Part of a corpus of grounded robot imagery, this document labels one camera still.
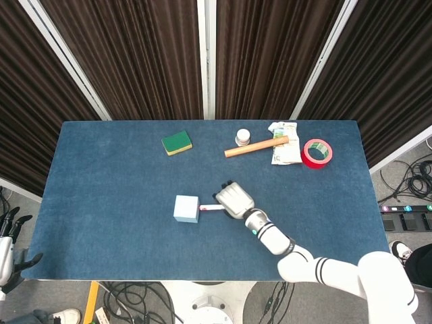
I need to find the small white jar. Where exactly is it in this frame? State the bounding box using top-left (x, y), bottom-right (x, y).
top-left (235, 129), bottom-right (251, 147)

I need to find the white green snack packet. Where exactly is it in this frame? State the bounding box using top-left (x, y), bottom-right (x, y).
top-left (268, 121), bottom-right (302, 166)

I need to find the black cable bundle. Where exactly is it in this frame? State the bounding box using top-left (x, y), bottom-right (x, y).
top-left (379, 158), bottom-right (432, 204)
top-left (100, 281), bottom-right (185, 324)

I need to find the green yellow scrub sponge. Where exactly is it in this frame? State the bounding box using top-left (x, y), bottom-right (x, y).
top-left (161, 130), bottom-right (194, 157)

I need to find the yellow bar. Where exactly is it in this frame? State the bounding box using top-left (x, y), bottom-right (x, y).
top-left (82, 281), bottom-right (101, 324)

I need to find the white partition frame rail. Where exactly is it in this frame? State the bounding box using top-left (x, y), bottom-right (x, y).
top-left (0, 177), bottom-right (43, 204)
top-left (369, 125), bottom-right (432, 175)

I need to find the light blue foam cube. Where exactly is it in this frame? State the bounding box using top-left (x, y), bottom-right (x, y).
top-left (173, 194), bottom-right (200, 224)

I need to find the blue fabric table cover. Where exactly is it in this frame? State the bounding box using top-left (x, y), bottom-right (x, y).
top-left (20, 119), bottom-right (391, 281)

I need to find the white partition frame post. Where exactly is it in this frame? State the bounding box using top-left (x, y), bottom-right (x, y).
top-left (290, 0), bottom-right (359, 120)
top-left (196, 0), bottom-right (217, 120)
top-left (18, 0), bottom-right (112, 122)

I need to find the dark trouser leg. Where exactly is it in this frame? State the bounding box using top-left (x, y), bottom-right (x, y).
top-left (403, 244), bottom-right (432, 290)

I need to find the brown curtain panel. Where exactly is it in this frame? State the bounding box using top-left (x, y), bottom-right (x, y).
top-left (298, 0), bottom-right (432, 169)
top-left (215, 0), bottom-right (346, 120)
top-left (39, 0), bottom-right (204, 121)
top-left (0, 0), bottom-right (103, 197)

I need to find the black button strip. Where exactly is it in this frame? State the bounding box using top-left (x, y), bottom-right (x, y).
top-left (378, 203), bottom-right (432, 215)

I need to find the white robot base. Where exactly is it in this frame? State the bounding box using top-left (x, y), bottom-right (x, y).
top-left (161, 280), bottom-right (254, 324)

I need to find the white black shoe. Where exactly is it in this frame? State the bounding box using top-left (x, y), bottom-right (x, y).
top-left (389, 240), bottom-right (414, 268)

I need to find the red tape roll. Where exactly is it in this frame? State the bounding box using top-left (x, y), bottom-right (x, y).
top-left (300, 138), bottom-right (333, 170)

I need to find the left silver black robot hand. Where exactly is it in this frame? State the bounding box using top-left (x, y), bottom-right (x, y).
top-left (0, 207), bottom-right (44, 295)

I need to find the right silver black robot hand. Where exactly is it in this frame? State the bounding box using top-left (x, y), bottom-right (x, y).
top-left (212, 180), bottom-right (255, 219)

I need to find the wooden rod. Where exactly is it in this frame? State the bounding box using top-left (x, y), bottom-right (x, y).
top-left (224, 136), bottom-right (290, 159)

